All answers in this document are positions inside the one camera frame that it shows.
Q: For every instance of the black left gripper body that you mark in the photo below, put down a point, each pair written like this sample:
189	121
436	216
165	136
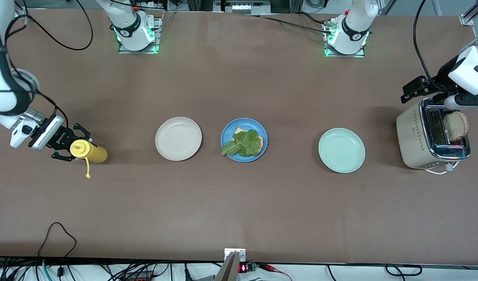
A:
444	75

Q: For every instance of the pale green round plate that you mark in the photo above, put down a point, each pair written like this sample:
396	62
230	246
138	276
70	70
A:
341	150

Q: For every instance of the beige round plate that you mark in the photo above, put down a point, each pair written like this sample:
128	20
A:
178	139

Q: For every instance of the yellow squeeze bottle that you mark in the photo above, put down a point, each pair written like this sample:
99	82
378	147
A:
92	151

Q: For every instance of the blue round plate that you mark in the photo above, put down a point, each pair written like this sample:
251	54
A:
229	128

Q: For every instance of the aluminium corner profile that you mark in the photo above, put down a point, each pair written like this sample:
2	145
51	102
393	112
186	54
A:
471	15

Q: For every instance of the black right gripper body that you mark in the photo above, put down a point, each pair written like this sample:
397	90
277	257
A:
61	139

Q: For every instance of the beige chrome toaster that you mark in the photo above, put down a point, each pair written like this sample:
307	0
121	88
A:
412	140

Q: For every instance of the grey metal camera bracket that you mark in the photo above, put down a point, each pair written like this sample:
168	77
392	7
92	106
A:
232	265

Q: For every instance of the green lettuce leaf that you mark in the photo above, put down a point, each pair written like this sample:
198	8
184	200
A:
245	144

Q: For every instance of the brown toast slice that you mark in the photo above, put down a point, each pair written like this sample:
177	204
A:
239	129
457	125

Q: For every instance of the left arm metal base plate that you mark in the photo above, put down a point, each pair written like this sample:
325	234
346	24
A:
360	55

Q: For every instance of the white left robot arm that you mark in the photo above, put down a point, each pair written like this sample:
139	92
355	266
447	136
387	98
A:
352	31

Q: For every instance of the grey electronics box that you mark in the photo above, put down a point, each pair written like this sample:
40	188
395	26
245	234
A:
243	6

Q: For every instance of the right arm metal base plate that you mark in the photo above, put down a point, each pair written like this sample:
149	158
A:
159	35

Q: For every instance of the red LED display module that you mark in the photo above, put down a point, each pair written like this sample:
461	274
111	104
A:
245	268

